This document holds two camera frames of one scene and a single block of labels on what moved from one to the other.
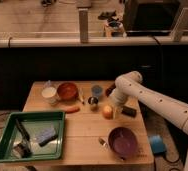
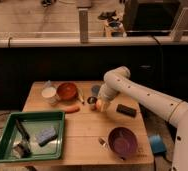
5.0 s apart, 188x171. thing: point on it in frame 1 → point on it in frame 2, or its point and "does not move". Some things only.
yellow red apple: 108,113 → 98,105
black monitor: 150,18 does not move
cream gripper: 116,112 → 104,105
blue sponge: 46,136 does not move
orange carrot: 71,109 does not move
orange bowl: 67,91 does not move
